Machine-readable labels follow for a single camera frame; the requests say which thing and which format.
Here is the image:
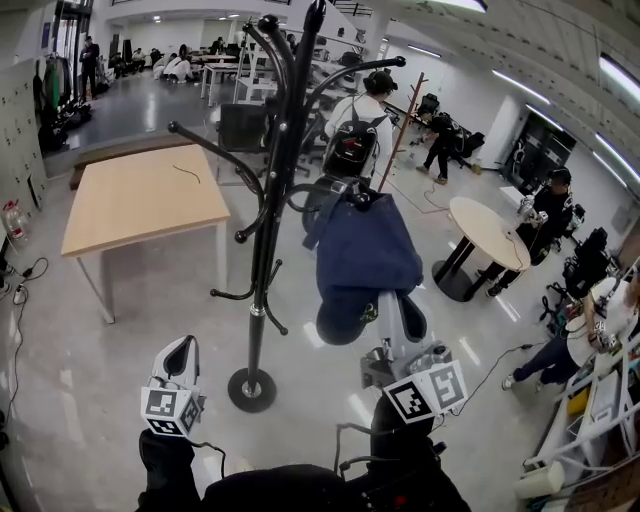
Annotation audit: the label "black mesh office chair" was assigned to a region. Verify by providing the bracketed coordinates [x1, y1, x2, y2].
[217, 102, 271, 169]

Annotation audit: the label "white box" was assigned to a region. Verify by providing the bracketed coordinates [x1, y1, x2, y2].
[499, 185, 532, 207]

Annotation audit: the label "short dark cable piece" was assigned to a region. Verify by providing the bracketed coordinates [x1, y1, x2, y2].
[172, 163, 202, 185]

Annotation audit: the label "round wooden table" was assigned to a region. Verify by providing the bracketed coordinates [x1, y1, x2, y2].
[431, 196, 532, 303]

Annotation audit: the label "light wooden rectangular table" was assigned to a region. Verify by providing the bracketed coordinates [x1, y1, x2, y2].
[60, 144, 232, 325]

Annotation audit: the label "large clear water bottle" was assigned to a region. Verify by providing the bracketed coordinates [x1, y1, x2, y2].
[2, 199, 32, 250]

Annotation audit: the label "shelving with equipment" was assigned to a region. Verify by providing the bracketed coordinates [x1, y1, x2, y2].
[234, 27, 374, 109]

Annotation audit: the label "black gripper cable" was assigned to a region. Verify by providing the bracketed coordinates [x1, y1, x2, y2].
[333, 422, 374, 481]
[189, 439, 229, 476]

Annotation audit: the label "black mezzanine railing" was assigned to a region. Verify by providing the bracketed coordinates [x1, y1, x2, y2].
[327, 0, 375, 17]

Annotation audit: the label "clothes rail with garments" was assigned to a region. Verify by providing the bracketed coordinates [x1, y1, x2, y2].
[32, 53, 72, 129]

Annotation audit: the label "brown wooden coat rack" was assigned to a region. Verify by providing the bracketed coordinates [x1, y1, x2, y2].
[377, 72, 426, 196]

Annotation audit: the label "black chest harness device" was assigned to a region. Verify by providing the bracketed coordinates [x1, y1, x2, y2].
[337, 439, 449, 506]

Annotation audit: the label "person's left forearm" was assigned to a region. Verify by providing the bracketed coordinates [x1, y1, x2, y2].
[137, 428, 202, 512]

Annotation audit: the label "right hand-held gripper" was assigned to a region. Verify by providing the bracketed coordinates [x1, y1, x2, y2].
[359, 290, 470, 427]

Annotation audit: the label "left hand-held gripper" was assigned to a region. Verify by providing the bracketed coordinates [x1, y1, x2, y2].
[139, 334, 207, 439]

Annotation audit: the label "black floor cable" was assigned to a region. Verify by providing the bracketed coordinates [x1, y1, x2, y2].
[449, 341, 547, 419]
[9, 257, 50, 281]

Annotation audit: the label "white table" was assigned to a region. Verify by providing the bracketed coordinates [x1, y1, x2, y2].
[199, 60, 241, 107]

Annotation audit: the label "white cylinder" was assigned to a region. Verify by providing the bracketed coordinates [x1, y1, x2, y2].
[513, 460, 567, 500]

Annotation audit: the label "black wheeled chair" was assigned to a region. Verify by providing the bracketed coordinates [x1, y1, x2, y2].
[542, 227, 619, 322]

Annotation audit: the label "white metal shelving cart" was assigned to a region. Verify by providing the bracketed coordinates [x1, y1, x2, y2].
[519, 339, 640, 501]

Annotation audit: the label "tall black cabinet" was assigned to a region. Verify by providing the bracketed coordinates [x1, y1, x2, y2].
[504, 112, 576, 185]

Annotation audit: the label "person's right forearm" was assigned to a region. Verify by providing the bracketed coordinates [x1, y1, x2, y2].
[368, 394, 437, 469]

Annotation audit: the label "black backpack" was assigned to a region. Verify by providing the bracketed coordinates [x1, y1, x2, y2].
[324, 117, 380, 180]

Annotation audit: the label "dark blue baseball cap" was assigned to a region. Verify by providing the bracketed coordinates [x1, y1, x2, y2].
[302, 180, 425, 347]

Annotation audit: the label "black coat rack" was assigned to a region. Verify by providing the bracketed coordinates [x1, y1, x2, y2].
[167, 0, 407, 414]

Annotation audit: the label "person's torso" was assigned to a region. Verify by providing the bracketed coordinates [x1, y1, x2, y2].
[199, 462, 474, 512]

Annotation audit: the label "grey metal lockers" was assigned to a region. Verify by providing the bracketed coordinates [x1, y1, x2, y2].
[0, 64, 49, 211]

